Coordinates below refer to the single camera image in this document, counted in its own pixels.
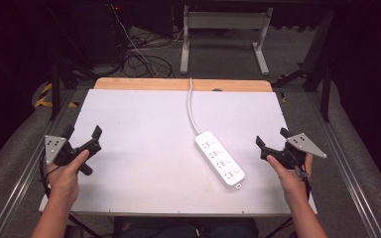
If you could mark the yellow black hazard tape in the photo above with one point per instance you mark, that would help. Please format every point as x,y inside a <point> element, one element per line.
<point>43,99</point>

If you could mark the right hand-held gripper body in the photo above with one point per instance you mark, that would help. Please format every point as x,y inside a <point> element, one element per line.
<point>306,143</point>

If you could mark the person's left hand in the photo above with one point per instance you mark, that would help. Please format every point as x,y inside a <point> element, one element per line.
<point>64,181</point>

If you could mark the white power strip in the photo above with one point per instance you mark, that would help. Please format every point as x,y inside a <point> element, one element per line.
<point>220,160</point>

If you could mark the black metal stand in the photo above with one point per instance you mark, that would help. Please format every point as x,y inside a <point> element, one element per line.
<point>56,86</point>
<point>320,66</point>

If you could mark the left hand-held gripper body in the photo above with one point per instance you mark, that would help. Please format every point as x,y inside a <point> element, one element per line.
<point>55,147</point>

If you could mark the aluminium rail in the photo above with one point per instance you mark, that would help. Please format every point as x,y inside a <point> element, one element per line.
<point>26,172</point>
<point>342,165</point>

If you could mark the person's right hand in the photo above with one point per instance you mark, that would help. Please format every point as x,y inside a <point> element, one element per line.
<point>292,185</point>

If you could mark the white metal table frame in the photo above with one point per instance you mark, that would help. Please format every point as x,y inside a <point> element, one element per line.
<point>225,20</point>

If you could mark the black table leg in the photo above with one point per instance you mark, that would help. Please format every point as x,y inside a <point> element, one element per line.
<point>279,228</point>
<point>84,226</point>

